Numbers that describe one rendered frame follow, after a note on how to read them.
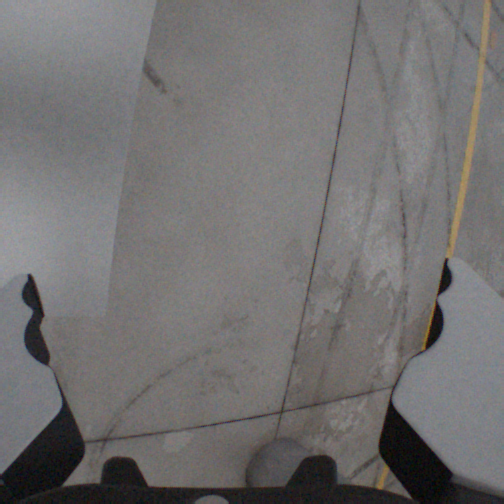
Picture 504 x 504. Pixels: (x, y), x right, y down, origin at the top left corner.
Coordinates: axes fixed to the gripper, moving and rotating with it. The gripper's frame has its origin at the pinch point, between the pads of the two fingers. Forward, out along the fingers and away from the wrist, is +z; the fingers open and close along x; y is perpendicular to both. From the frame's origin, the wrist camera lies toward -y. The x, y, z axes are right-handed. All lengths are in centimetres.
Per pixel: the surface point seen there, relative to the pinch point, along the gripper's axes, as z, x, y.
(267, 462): 96, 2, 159
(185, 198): 116, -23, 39
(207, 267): 114, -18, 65
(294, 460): 94, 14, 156
